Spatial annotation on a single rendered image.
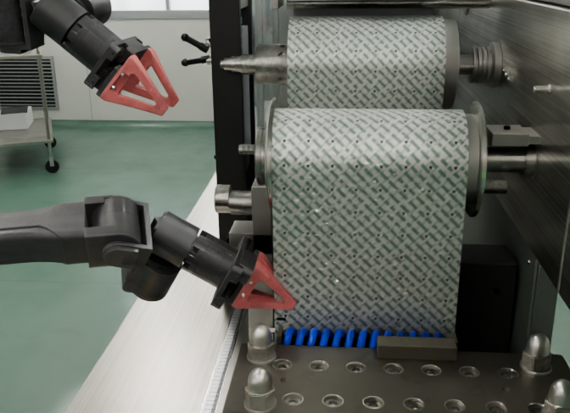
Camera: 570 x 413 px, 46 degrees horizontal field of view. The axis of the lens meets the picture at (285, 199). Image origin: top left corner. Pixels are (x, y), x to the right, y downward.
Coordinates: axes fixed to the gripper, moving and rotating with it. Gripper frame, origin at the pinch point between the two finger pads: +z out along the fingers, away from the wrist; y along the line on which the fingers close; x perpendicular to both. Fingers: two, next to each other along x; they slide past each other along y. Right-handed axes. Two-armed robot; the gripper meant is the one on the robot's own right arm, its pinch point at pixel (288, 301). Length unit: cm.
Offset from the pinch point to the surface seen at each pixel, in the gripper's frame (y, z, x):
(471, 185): -0.5, 11.1, 25.2
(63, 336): -165, -42, -148
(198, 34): -556, -101, -81
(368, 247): 0.3, 4.7, 12.1
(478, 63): -28.4, 10.2, 37.1
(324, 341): 3.7, 5.9, -0.7
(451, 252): 0.3, 13.8, 16.9
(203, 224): -70, -14, -28
